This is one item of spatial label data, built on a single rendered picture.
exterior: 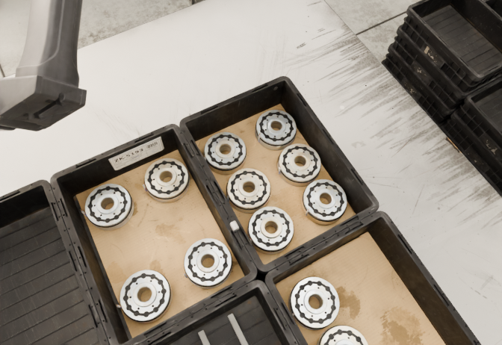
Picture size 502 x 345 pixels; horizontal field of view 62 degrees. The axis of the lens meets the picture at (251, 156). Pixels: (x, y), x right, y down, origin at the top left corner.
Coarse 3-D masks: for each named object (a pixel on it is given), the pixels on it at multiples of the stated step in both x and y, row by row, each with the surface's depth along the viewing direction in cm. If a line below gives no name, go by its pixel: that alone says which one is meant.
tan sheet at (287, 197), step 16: (224, 128) 108; (240, 128) 108; (272, 128) 109; (256, 144) 106; (256, 160) 104; (272, 160) 105; (224, 176) 102; (272, 176) 102; (320, 176) 103; (224, 192) 100; (272, 192) 101; (288, 192) 101; (288, 208) 99; (352, 208) 100; (304, 224) 97; (336, 224) 98; (304, 240) 96; (272, 256) 94
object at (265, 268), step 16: (272, 80) 103; (288, 80) 103; (240, 96) 101; (208, 112) 98; (320, 128) 98; (192, 144) 94; (336, 144) 96; (208, 176) 91; (352, 176) 93; (368, 192) 91; (224, 208) 88; (368, 208) 89; (240, 224) 86; (352, 224) 87; (320, 240) 86; (256, 256) 84; (288, 256) 84
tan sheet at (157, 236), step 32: (128, 192) 99; (192, 192) 100; (128, 224) 96; (160, 224) 96; (192, 224) 96; (128, 256) 92; (160, 256) 93; (192, 288) 90; (128, 320) 86; (160, 320) 87
